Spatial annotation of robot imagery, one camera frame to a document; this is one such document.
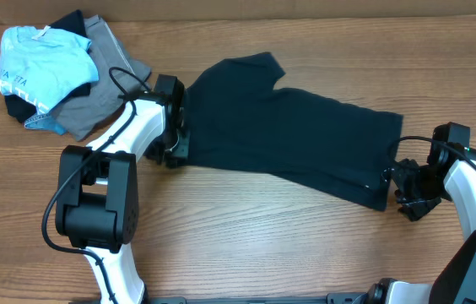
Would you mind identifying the dark navy t-shirt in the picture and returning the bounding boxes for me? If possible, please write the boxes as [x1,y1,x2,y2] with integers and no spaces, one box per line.
[185,52,403,211]

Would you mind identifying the grey folded garment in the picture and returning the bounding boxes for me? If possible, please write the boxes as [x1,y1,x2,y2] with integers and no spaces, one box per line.
[51,15,151,141]

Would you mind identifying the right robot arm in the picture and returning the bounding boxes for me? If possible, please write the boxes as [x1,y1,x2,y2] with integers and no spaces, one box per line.
[357,122,476,304]

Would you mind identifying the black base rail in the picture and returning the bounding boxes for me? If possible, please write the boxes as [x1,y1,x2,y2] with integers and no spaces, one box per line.
[68,291,368,304]

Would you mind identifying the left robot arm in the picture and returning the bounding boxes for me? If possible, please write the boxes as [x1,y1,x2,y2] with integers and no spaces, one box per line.
[52,92,187,303]

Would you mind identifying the light blue folded t-shirt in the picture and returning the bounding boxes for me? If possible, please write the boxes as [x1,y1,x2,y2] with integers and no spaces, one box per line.
[0,26,99,135]

